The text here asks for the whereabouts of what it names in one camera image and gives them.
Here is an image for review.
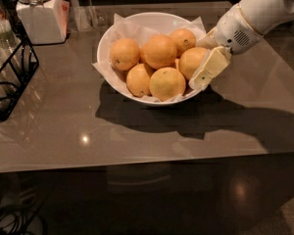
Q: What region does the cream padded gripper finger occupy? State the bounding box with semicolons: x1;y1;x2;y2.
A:
196;28;218;49
189;46;231;91

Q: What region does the white rounded gripper body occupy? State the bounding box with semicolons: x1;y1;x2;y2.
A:
214;4;262;55

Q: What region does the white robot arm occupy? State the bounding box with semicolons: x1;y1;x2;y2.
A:
189;0;294;91

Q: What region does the hidden middle orange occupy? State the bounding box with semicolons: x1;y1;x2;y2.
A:
172;58;179;70

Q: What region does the white ceramic bowl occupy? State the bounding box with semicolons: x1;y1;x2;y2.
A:
96;12;218;107

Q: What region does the white paper bowl liner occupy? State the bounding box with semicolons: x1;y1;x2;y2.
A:
92;13;214;104

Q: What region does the clear acrylic stand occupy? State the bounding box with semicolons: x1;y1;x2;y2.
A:
70;0;107;31

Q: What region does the white ceramic lidded jar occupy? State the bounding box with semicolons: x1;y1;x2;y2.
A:
16;0;70;45

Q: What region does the clear plastic cup stack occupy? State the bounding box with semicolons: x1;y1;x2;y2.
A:
0;6;21;110

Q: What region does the black wire rack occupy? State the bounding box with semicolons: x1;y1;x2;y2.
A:
0;0;39;121

